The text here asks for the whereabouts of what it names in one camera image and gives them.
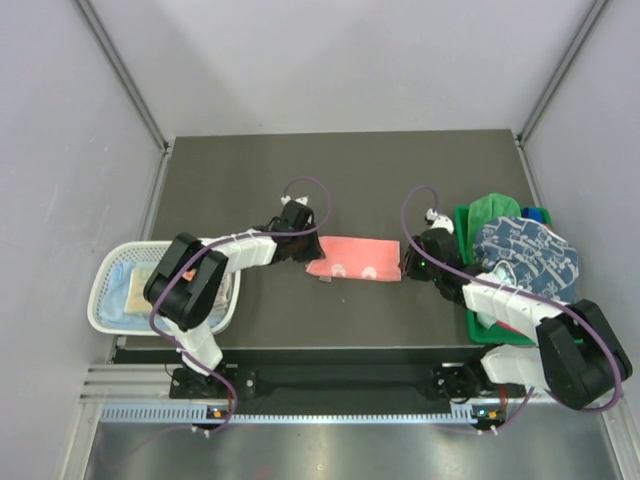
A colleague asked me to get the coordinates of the pink bunny towel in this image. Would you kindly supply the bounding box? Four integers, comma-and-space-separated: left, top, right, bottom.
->
306, 236, 401, 282

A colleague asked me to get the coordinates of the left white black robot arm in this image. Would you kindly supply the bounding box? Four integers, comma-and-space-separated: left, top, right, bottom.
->
143, 196, 324, 397

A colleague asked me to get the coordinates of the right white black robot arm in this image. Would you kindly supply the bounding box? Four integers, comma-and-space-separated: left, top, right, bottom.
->
402, 226, 633, 412

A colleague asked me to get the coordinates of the green towel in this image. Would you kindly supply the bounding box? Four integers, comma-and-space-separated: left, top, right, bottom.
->
466, 193, 521, 260

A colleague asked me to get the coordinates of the white mint towel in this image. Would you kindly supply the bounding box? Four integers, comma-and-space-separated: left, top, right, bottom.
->
476, 261, 517, 329

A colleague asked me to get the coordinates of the blue towel in bin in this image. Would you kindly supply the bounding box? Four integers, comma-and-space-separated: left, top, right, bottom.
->
521, 208, 546, 224

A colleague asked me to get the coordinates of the green plastic bin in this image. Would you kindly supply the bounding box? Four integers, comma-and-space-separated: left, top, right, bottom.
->
454, 205, 552, 346

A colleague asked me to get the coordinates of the blue white patterned towel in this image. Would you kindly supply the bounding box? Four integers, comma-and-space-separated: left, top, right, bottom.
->
473, 216, 579, 303

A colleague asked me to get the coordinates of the white perforated plastic basket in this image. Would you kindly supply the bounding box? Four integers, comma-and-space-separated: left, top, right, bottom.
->
87, 241, 241, 337

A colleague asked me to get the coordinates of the cream lettered folded towel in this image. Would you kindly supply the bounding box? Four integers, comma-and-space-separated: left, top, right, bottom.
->
124, 263, 155, 315

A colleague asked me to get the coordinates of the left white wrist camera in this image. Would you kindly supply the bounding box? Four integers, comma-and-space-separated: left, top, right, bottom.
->
280, 195, 309, 206

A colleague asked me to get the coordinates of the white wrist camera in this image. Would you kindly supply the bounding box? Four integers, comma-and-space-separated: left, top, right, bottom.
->
425, 209, 455, 234
280, 195, 309, 206

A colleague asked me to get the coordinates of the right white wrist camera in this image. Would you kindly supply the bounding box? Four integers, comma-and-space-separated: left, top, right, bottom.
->
425, 209, 455, 234

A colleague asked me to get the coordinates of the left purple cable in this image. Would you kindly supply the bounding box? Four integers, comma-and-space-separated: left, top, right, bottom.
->
148, 176, 333, 434

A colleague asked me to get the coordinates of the purple cable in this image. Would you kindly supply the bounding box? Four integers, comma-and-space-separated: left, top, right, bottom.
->
402, 185, 626, 435
148, 176, 333, 434

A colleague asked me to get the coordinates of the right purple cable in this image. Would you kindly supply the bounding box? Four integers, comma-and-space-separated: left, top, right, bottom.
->
402, 185, 626, 435

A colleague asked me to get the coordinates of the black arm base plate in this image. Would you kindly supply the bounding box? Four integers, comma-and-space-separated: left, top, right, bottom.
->
169, 363, 524, 414

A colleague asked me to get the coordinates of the grey slotted cable duct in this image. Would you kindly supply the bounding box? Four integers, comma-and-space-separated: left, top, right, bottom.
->
100, 403, 501, 425

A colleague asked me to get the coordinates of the right aluminium frame post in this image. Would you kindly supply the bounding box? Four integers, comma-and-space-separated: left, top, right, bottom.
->
515, 0, 611, 149

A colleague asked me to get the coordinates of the aluminium frame post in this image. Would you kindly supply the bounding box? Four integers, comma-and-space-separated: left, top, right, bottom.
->
71, 0, 169, 152
515, 0, 611, 149

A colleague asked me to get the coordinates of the left aluminium frame post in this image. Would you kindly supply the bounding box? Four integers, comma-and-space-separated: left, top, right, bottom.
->
71, 0, 169, 152

